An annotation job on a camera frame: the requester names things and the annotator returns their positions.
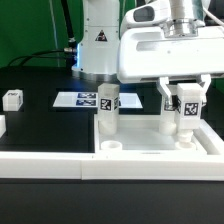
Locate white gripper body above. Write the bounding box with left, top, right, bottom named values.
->
left=117, top=26, right=224, bottom=83

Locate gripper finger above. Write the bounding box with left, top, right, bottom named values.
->
left=156, top=77, right=174, bottom=110
left=196, top=74, right=211, bottom=104

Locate white square table top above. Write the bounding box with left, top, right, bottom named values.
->
left=93, top=114, right=224, bottom=156

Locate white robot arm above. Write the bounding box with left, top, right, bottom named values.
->
left=72, top=0, right=224, bottom=110

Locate white marker sheet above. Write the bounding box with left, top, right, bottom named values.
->
left=53, top=92, right=142, bottom=109

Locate white U-shaped fence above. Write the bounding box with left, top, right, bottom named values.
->
left=0, top=114, right=224, bottom=181

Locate black cable bundle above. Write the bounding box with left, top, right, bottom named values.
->
left=7, top=0, right=78, bottom=68

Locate white thin cable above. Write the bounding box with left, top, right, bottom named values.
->
left=48, top=0, right=61, bottom=68

